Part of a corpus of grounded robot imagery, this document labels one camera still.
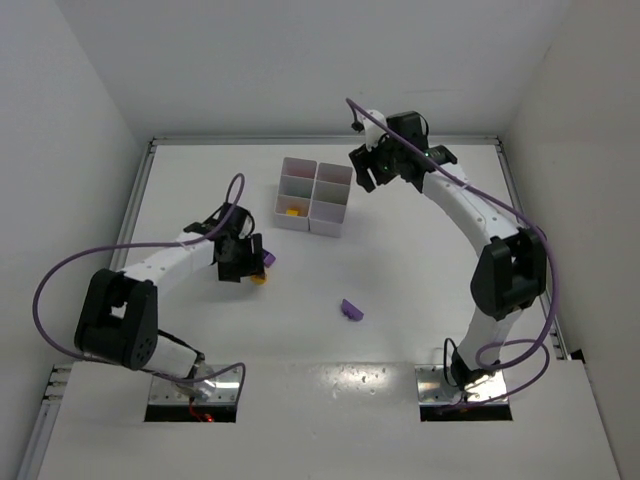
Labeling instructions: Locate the purple arch lego with red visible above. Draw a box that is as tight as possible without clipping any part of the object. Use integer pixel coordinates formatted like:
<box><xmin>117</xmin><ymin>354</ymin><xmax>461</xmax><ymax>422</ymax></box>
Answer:
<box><xmin>263</xmin><ymin>250</ymin><xmax>276</xmax><ymax>268</ymax></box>

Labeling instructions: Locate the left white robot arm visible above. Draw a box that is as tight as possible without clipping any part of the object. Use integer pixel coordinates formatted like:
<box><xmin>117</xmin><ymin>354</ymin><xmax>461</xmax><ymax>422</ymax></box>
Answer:
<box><xmin>74</xmin><ymin>202</ymin><xmax>265</xmax><ymax>380</ymax></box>

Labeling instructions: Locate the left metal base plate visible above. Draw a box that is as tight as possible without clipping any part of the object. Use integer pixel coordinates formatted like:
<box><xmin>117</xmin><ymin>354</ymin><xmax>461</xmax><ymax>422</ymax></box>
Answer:
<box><xmin>148</xmin><ymin>364</ymin><xmax>244</xmax><ymax>407</ymax></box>

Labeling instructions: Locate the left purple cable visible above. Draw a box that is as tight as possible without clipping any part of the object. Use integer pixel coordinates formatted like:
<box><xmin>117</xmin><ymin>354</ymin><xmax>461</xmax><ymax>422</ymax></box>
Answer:
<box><xmin>32</xmin><ymin>173</ymin><xmax>247</xmax><ymax>401</ymax></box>

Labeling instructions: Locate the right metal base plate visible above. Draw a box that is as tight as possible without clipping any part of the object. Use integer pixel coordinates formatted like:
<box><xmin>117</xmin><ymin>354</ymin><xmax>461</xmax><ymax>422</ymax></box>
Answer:
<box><xmin>415</xmin><ymin>364</ymin><xmax>509</xmax><ymax>408</ymax></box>

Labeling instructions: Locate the purple cable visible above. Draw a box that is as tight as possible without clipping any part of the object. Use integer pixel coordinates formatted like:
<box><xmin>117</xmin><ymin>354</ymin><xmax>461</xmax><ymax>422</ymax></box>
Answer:
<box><xmin>345</xmin><ymin>97</ymin><xmax>559</xmax><ymax>414</ymax></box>
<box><xmin>32</xmin><ymin>173</ymin><xmax>247</xmax><ymax>401</ymax></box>

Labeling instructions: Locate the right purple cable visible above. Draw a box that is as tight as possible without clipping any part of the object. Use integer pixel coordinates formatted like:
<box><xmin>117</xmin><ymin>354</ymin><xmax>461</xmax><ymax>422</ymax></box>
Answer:
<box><xmin>345</xmin><ymin>97</ymin><xmax>559</xmax><ymax>414</ymax></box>

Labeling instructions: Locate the white six-compartment container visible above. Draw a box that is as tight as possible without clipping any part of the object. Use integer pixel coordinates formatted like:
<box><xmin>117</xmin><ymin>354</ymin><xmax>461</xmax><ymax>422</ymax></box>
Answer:
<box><xmin>274</xmin><ymin>157</ymin><xmax>354</xmax><ymax>238</ymax></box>

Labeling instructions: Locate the orange printed round lego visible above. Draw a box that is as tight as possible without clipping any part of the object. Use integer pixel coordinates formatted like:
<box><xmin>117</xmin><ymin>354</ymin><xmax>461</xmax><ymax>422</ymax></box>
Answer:
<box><xmin>251</xmin><ymin>273</ymin><xmax>267</xmax><ymax>285</ymax></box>

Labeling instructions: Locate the metal base plate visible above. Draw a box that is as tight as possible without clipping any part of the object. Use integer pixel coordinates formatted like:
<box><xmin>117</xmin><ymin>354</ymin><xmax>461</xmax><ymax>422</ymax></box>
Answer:
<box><xmin>415</xmin><ymin>364</ymin><xmax>509</xmax><ymax>408</ymax></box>
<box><xmin>148</xmin><ymin>364</ymin><xmax>244</xmax><ymax>407</ymax></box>

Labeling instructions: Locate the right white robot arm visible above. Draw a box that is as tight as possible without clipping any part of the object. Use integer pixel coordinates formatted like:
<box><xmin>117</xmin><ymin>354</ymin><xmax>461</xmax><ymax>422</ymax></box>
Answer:
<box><xmin>349</xmin><ymin>110</ymin><xmax>547</xmax><ymax>389</ymax></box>

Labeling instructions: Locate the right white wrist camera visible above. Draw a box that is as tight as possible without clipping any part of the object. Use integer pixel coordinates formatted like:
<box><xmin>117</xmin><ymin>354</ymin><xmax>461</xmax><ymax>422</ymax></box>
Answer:
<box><xmin>351</xmin><ymin>110</ymin><xmax>387</xmax><ymax>151</ymax></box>

